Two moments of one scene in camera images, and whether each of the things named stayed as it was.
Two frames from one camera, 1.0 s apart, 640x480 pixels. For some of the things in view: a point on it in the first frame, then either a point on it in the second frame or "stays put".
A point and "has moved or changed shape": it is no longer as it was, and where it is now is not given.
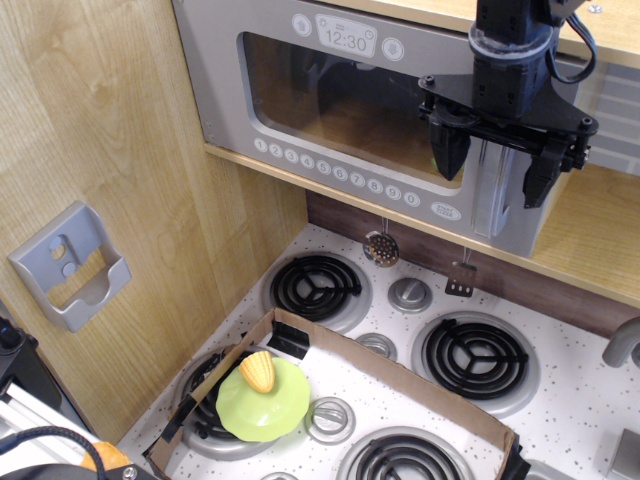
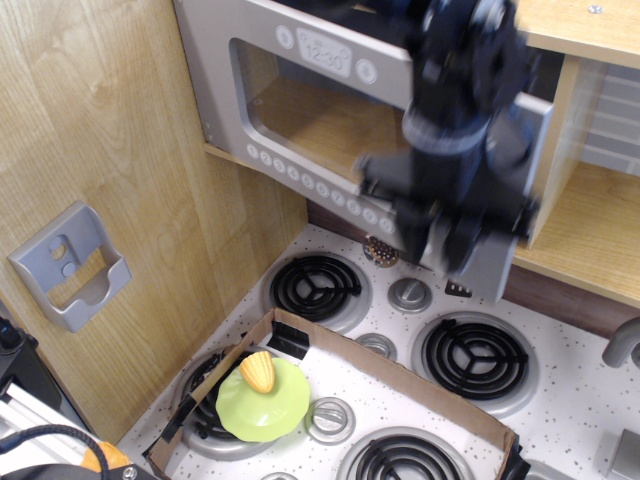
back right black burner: (476, 360) stays put
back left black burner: (314, 287) stays put
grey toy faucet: (624, 342) stays put
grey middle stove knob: (380, 343) stays put
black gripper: (512, 99) to (448, 173)
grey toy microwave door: (328, 90) has moved or changed shape
